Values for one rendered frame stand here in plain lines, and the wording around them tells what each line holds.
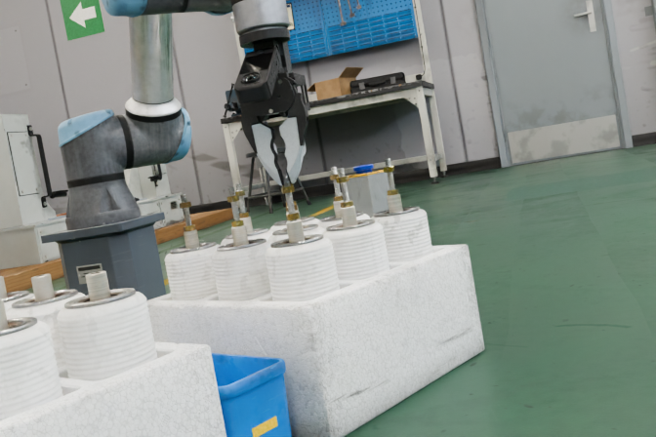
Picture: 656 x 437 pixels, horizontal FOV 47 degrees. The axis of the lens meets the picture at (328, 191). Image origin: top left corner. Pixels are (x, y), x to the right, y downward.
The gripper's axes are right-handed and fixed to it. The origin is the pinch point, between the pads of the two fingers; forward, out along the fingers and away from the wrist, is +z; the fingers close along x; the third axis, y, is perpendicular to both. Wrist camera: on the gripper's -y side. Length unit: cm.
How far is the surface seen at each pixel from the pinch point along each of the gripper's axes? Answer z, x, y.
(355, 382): 28.6, -6.2, -4.4
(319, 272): 13.6, -3.4, -2.7
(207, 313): 17.8, 14.9, -0.1
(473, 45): -66, -16, 524
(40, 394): 15.8, 15.7, -38.6
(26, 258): 24, 194, 207
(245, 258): 10.9, 8.4, 1.8
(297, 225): 7.1, -0.7, -0.3
